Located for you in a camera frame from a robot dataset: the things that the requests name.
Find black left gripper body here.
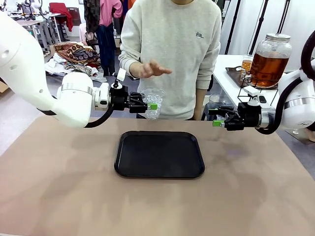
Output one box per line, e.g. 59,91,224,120
109,86,130,111

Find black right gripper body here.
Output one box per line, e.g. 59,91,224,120
237,102,262,130

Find short clear cup with ice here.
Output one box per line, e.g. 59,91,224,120
139,88,166,120

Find person's right forearm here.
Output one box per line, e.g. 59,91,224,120
118,55,142,79

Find person's left forearm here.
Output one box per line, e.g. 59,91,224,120
194,83,210,120

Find tall clear ice cup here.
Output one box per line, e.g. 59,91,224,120
201,94,233,121

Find person's right hand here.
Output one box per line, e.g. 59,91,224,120
138,59,173,79

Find white side table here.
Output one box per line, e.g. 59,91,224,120
213,54,315,143

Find navy hanging trousers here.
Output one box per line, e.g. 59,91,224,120
95,24,117,77

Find black plastic serving tray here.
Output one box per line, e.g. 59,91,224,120
114,130,205,179

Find glass tea dispenser jar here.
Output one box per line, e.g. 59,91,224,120
240,33,293,89

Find person in cream sweater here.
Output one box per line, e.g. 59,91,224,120
118,0,222,121

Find patterned cloth pile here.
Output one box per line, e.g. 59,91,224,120
45,41,108,83

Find black tripod leg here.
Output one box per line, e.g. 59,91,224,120
225,0,242,55
248,0,269,56
275,0,291,35

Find dark patterned hanging jacket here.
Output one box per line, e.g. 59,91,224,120
83,0,101,34

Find red cloth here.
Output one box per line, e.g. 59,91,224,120
49,2,74,32

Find white background workbench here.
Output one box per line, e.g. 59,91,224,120
14,12,62,52

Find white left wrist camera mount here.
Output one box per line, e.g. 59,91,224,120
112,68,127,89

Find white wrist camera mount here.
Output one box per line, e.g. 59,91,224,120
112,68,127,89
243,86,269,109

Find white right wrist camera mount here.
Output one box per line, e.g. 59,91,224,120
243,86,269,109

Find black wire dispenser stand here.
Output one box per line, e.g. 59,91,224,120
237,78,280,108

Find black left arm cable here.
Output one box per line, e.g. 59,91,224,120
36,102,116,128

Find dark metal handled tray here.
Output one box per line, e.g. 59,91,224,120
225,65,252,88

